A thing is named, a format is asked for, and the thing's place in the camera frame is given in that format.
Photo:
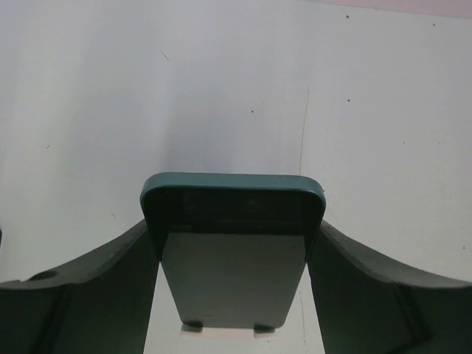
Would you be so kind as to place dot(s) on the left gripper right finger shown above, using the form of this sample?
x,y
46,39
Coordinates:
x,y
367,302

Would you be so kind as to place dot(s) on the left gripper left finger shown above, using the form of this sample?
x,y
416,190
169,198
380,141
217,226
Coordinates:
x,y
99,302

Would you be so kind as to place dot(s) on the black phone stand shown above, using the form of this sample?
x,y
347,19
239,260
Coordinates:
x,y
233,247

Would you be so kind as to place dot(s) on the white phone stand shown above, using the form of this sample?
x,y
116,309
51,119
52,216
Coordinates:
x,y
197,330

